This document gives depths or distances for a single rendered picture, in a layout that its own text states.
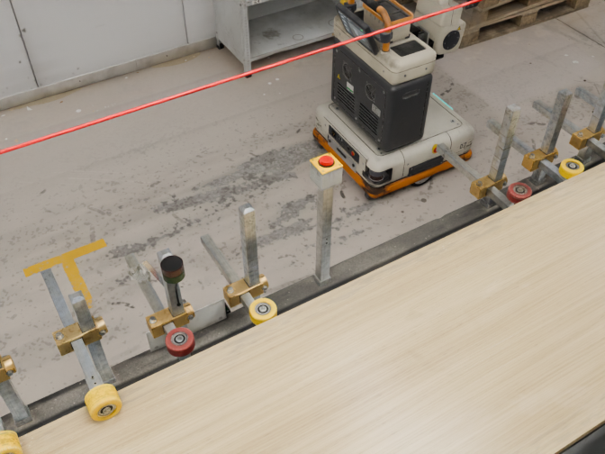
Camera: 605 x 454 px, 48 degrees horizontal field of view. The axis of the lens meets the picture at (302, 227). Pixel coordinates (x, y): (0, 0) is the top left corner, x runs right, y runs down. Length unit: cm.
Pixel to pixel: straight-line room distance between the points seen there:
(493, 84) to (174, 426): 339
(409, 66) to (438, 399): 178
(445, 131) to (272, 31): 159
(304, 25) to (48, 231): 224
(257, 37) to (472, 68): 143
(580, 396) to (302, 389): 73
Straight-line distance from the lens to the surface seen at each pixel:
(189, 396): 186
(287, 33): 474
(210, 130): 412
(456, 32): 357
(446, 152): 269
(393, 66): 319
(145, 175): 387
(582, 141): 285
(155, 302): 211
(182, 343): 195
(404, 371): 190
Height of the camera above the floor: 249
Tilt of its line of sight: 46 degrees down
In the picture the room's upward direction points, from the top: straight up
